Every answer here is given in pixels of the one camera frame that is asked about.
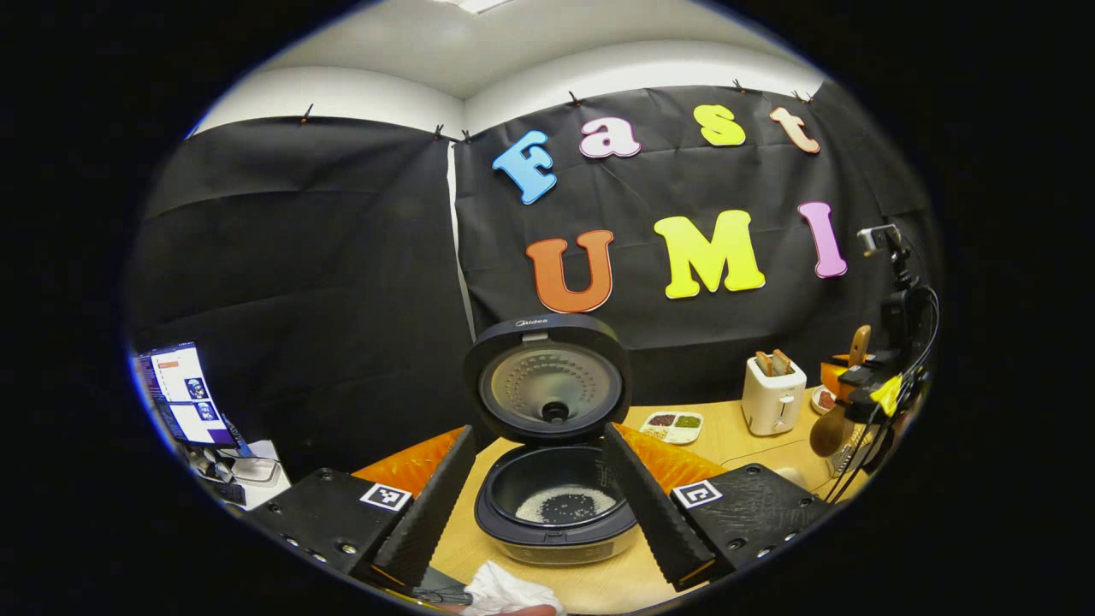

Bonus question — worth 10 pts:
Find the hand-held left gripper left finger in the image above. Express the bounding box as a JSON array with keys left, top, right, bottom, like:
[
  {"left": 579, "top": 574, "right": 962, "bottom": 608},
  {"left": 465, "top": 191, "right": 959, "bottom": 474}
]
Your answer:
[{"left": 244, "top": 425, "right": 477, "bottom": 591}]

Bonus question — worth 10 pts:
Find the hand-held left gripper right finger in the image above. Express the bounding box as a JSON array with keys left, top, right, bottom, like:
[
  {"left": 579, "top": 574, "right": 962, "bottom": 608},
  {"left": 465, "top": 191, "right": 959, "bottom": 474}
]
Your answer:
[{"left": 601, "top": 423, "right": 832, "bottom": 593}]

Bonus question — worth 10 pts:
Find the wooden spoon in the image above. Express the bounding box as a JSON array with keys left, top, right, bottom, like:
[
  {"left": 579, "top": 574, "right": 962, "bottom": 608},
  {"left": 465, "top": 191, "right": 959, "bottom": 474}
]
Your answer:
[{"left": 808, "top": 325, "right": 873, "bottom": 459}]

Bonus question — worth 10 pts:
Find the dark grey rice cooker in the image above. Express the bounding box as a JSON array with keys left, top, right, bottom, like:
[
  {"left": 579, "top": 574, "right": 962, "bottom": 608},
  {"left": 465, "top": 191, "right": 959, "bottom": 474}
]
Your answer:
[{"left": 464, "top": 313, "right": 641, "bottom": 566}]

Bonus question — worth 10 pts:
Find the white toaster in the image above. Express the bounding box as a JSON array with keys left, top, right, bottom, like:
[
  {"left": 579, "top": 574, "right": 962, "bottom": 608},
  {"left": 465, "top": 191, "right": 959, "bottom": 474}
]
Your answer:
[{"left": 742, "top": 351, "right": 807, "bottom": 437}]

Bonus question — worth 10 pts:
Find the white divided grain dish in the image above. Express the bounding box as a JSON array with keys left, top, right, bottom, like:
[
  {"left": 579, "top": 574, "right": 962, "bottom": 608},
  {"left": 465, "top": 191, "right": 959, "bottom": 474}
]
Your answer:
[{"left": 640, "top": 411, "right": 704, "bottom": 446}]

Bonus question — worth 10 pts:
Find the white tissue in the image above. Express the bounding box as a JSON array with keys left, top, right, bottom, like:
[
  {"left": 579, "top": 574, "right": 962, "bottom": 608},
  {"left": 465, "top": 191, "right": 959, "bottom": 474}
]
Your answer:
[{"left": 462, "top": 560, "right": 565, "bottom": 616}]

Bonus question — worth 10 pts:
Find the white side desk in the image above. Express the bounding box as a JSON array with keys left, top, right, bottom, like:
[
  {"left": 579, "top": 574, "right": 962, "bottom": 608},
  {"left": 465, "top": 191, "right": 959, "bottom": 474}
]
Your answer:
[{"left": 184, "top": 441, "right": 292, "bottom": 512}]

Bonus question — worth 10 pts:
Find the black backdrop cloth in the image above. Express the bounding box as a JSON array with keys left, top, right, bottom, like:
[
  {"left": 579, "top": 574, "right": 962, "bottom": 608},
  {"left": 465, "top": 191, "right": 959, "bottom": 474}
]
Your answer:
[{"left": 124, "top": 81, "right": 942, "bottom": 480}]

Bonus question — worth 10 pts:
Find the computer monitor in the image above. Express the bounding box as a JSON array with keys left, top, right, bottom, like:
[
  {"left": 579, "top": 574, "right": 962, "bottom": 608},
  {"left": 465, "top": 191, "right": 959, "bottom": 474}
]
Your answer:
[{"left": 137, "top": 342, "right": 242, "bottom": 450}]

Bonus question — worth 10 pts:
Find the row of black cloth clips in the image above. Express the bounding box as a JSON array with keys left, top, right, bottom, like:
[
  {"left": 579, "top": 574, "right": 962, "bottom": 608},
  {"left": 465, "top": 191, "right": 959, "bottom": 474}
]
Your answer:
[{"left": 299, "top": 79, "right": 814, "bottom": 145}]

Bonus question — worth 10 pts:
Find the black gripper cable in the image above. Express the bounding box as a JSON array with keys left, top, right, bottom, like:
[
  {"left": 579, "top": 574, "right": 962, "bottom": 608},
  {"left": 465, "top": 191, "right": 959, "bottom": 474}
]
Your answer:
[{"left": 823, "top": 287, "right": 940, "bottom": 504}]

